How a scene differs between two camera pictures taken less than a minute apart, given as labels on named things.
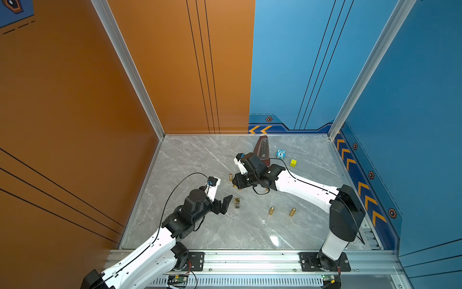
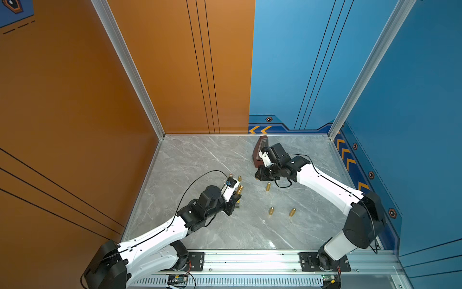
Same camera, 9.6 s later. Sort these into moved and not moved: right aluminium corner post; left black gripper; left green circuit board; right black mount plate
Moved: left black gripper
Not moved: right black mount plate; left green circuit board; right aluminium corner post
